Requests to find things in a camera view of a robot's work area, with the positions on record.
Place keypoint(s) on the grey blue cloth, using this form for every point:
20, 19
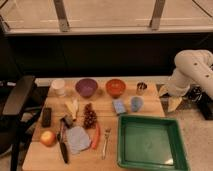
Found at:
78, 139

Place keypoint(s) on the white cup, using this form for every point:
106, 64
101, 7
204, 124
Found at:
58, 85

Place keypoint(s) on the metal cup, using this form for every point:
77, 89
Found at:
141, 87

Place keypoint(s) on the red yellow apple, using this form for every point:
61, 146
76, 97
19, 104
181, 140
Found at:
47, 138

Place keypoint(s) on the small dark brush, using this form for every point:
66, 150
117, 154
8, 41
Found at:
67, 120

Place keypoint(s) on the orange bowl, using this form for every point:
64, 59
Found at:
115, 87

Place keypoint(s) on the bunch of red grapes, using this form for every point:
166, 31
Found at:
90, 117

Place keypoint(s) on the green tray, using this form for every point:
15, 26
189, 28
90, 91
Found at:
150, 144

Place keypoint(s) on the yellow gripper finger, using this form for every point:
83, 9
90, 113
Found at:
173, 103
162, 91

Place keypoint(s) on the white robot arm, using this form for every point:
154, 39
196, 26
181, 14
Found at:
190, 66

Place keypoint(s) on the orange carrot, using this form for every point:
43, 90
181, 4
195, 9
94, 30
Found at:
96, 137

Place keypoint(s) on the black handled knife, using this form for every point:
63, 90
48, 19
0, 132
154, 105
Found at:
62, 144

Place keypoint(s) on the blue cup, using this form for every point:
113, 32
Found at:
136, 103

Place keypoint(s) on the black rectangular block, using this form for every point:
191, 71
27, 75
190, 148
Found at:
46, 117

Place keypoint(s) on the silver fork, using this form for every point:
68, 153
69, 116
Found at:
106, 137

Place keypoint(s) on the black office chair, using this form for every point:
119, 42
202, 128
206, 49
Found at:
21, 110

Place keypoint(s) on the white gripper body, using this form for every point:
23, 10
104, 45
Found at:
178, 84

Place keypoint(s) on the purple bowl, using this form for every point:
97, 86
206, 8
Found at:
86, 87

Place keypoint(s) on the blue sponge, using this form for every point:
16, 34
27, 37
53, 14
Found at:
119, 106

